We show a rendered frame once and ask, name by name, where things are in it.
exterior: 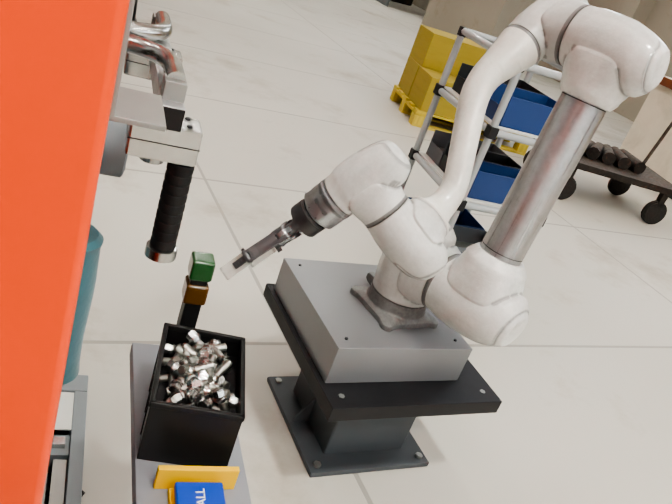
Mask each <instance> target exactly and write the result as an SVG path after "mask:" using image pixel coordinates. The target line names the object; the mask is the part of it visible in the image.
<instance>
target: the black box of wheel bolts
mask: <svg viewBox="0 0 672 504"><path fill-rule="evenodd" d="M245 342H246V339H245V338H244V337H239V336H234V335H228V334H223V333H218V332H213V331H207V330H202V329H197V328H192V327H187V326H181V325H176V324H171V323H166V322H165V323H164V326H163V331H162V336H161V342H160V346H159V350H158V354H157V358H156V362H155V366H154V370H153V374H152V378H151V382H150V386H149V390H148V392H149V395H148V399H147V403H146V407H145V411H144V412H145V416H144V420H143V424H142V428H141V432H140V435H141V438H140V443H139V449H138V454H137V459H142V460H149V461H156V462H163V463H170V464H177V465H184V466H228V463H229V460H230V457H231V454H232V451H233V448H234V445H235V442H236V439H237V436H238V433H239V430H240V427H241V424H242V422H244V420H245Z"/></svg>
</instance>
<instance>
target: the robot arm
mask: <svg viewBox="0 0 672 504"><path fill-rule="evenodd" d="M539 61H543V62H548V63H553V64H556V65H560V66H562V67H563V69H562V77H561V80H560V90H562V92H561V94H560V96H559V98H558V100H557V102H556V104H555V106H554V107H553V109H552V111H551V113H550V115H549V117H548V119H547V121H546V122H545V124H544V126H543V128H542V130H541V132H540V134H539V136H538V137H537V139H536V141H535V143H534V145H533V147H532V149H531V151H530V153H529V154H528V156H527V158H526V160H525V162H524V164H523V166H522V168H521V169H520V171H519V173H518V175H517V177H516V179H515V181H514V183H513V185H512V186H511V188H510V190H509V192H508V194H507V196H506V198H505V200H504V201H503V203H502V205H501V207H500V209H499V211H498V213H497V215H496V216H495V218H494V220H493V222H492V224H491V226H490V228H489V230H488V232H487V233H486V235H485V237H484V239H483V241H482V242H478V243H475V244H473V245H470V246H468V247H467V248H466V250H465V251H464V252H463V253H462V254H461V252H460V251H459V249H458V248H457V246H456V245H455V243H456V235H455V233H454V230H453V228H452V227H451V226H450V225H449V223H448V222H449V220H450V218H451V217H452V215H453V214H454V213H455V211H456V210H457V208H458V207H459V205H460V204H461V202H462V200H463V198H464V196H465V194H466V191H467V189H468V185H469V182H470V179H471V174H472V170H473V166H474V161H475V157H476V152H477V148H478V143H479V139H480V134H481V130H482V125H483V121H484V116H485V112H486V109H487V105H488V102H489V100H490V98H491V96H492V94H493V92H494V91H495V90H496V88H497V87H498V86H500V85H501V84H502V83H504V82H505V81H507V80H508V79H510V78H512V77H514V76H515V75H517V74H519V73H521V72H523V71H525V70H527V69H528V68H530V67H532V66H533V65H535V64H536V63H538V62H539ZM669 61H670V51H669V49H668V48H667V46H666V45H665V44H664V42H663V41H662V40H661V39H660V38H659V37H658V36H657V35H656V34H655V33H654V32H652V31H651V30H650V29H648V28H647V27H646V26H644V25H643V24H641V23H640V22H639V21H636V20H634V19H632V18H630V17H627V16H625V15H622V14H620V13H617V12H614V11H611V10H609V9H605V8H598V7H595V6H592V5H589V3H588V2H587V0H537V1H536V2H534V3H533V4H531V5H530V6H529V7H527V8H526V9H525V10H524V11H522V12H521V13H520V14H519V15H517V16H516V17H515V19H514V20H513V21H512V22H511V23H510V24H509V25H508V26H507V27H506V28H505V29H504V30H503V31H502V33H501V34H500V35H499V37H498V38H497V39H496V40H495V42H494V43H493V44H492V46H491V47H490V48H489V49H488V50H487V52H486V53H485V54H484V55H483V56H482V57H481V59H480V60H479V61H478V62H477V63H476V65H475V66H474V67H473V69H472V70H471V72H470V73H469V75H468V77H467V79H466V81H465V83H464V85H463V87H462V90H461V93H460V96H459V100H458V104H457V109H456V114H455V119H454V125H453V131H452V136H451V142H450V147H449V153H448V158H447V164H446V169H445V173H444V177H443V180H442V182H441V185H440V186H439V188H438V189H437V190H436V191H435V192H434V193H433V194H432V195H430V196H428V197H420V196H415V197H413V198H412V199H409V198H408V197H407V196H406V194H405V193H404V191H403V189H402V187H401V185H402V184H403V183H404V182H405V181H406V179H407V177H408V175H409V172H410V168H411V165H410V162H409V160H408V158H407V157H406V155H405V154H404V153H403V151H402V150H401V149H400V148H399V147H398V146H397V145H396V144H395V143H393V142H391V141H389V140H381V141H377V142H375V143H372V144H370V145H368V146H366V147H364V148H362V149H360V150H359V151H357V152H355V153H354V154H352V155H350V156H349V157H347V158H346V159H345V160H343V161H342V162H341V163H340V164H339V165H337V166H336V167H335V168H334V170H333V171H332V173H331V174H330V175H329V176H328V177H326V178H325V179H323V180H322V181H321V182H320V183H318V184H317V185H316V186H314V187H313V188H312V189H311V190H310V191H308V192H307V193H305V196H304V199H302V200H301V201H299V202H298V203H297V204H295V205H294V206H292V208H291V216H292V219H290V220H289V221H285V222H284V223H282V224H281V225H280V227H278V228H276V229H275V230H273V231H272V232H271V233H270V234H269V235H267V236H266V237H264V238H263V239H261V240H260V241H258V242H257V243H255V244H254V245H252V246H251V247H249V248H248V249H246V250H245V249H244V248H242V249H241V251H242V252H241V253H240V254H239V255H237V256H236V257H234V258H233V259H232V260H230V261H229V262H227V263H226V264H225V265H223V266H222V267H220V270H221V272H222V273H223V275H224V276H225V278H226V279H227V280H229V279H231V278H232V277H233V276H235V275H236V274H238V273H239V272H241V271H242V270H243V269H245V268H246V267H248V266H249V265H251V267H255V266H256V265H258V264H259V263H261V262H262V261H264V260H265V259H266V258H268V257H269V256H271V255H272V254H274V253H275V252H276V251H278V253H279V252H281V251H282V248H281V247H284V246H285V245H286V244H287V243H288V242H290V241H292V240H294V239H296V238H298V237H299V236H301V235H302V234H301V233H302V232H303V234H304V235H306V236H308V237H314V236H315V235H317V234H318V233H320V232H321V231H323V230H324V229H325V228H326V229H332V228H333V227H335V226H336V225H337V224H339V223H340V222H342V221H343V220H345V219H347V218H349V217H350V216H351V215H352V214H353V215H354V216H356V217H357V218H358V219H359V220H360V221H361V222H362V223H363V224H364V225H365V226H366V228H367V229H368V231H369V232H370V234H371V235H372V237H373V239H374V241H375V242H376V244H377V245H378V247H379V248H380V249H381V251H382V255H381V257H380V260H379V263H378V265H377V269H376V272H369V273H368V274H367V276H366V279H367V281H368V283H369V284H370V286H366V287H365V286H352V287H351V290H350V293H351V294H352V295H353V296H355V297H356V298H357V299H358V300H359V301H360V302H361V303H362V304H363V306H364V307H365V308H366V309H367V310H368V311H369V312H370V314H371V315H372V316H373V317H374V318H375V319H376V320H377V322H378V323H379V326H380V328H381V329H383V330H385V331H388V332H390V331H393V330H396V329H409V328H424V327H427V328H437V326H438V320H437V319H436V318H434V317H433V316H432V315H430V314H429V313H428V312H427V310H426V308H428V309H429V310H430V311H431V312H432V313H433V314H434V315H435V316H436V317H438V318H439V319H440V320H441V321H442V322H444V323H445V324H446V325H448V326H449V327H450V328H452V329H453V330H455V331H456V332H458V333H459V334H461V335H462V336H464V337H466V338H468V339H470V340H472V341H474V342H477V343H479V344H483V345H488V346H500V347H502V346H506V345H508V344H510V343H511V342H513V341H514V340H515V339H516V338H517V337H518V336H519V335H520V334H521V333H522V331H523V330H524V328H525V327H526V325H527V322H528V316H529V306H528V301H527V299H526V298H525V297H523V296H522V295H523V291H524V285H525V281H526V278H527V277H526V271H525V267H524V264H523V263H522V261H523V259H524V258H525V256H526V254H527V252H528V250H529V249H530V247H531V245H532V243H533V242H534V240H535V238H536V236H537V234H538V233H539V231H540V229H541V227H542V226H543V224H544V222H545V220H546V218H547V217H548V215H549V213H550V211H551V210H552V208H553V206H554V204H555V202H556V201H557V199H558V197H559V195H560V193H561V192H562V190H563V188H564V186H565V185H566V183H567V181H568V179H569V178H570V177H571V175H572V173H573V171H574V170H575V168H576V166H577V164H578V162H579V161H580V159H581V157H582V155H583V154H584V152H585V150H586V148H587V146H588V145H589V143H590V141H591V139H592V138H593V136H594V134H595V132H596V130H597V129H598V127H599V125H600V123H601V122H602V120H603V118H604V115H605V113H606V112H607V111H609V112H611V111H613V110H614V109H616V108H617V107H618V106H619V105H620V104H621V103H622V102H623V101H624V100H626V99H627V98H628V97H629V96H630V97H639V96H643V95H645V94H647V93H649V92H650V91H651V90H653V89H654V88H656V87H657V86H658V84H659V83H660V82H661V80H662V79H663V77H664V75H665V73H666V71H667V68H668V65H669ZM275 248H276V249H275Z"/></svg>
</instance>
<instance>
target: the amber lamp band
mask: <svg viewBox="0 0 672 504"><path fill-rule="evenodd" d="M208 292H209V285H208V283H207V286H199V285H191V284H190V281H189V275H186V276H185V280H184V284H183V288H182V298H183V303H185V304H193V305H205V302H206V299H207V295H208Z"/></svg>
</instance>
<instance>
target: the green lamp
mask: <svg viewBox="0 0 672 504"><path fill-rule="evenodd" d="M215 266H216V263H215V259H214V255H213V254H212V253H206V252H199V251H192V253H191V256H190V260H189V264H188V275H189V279H190V280H194V281H202V282H211V281H212V277H213V273H214V270H215Z"/></svg>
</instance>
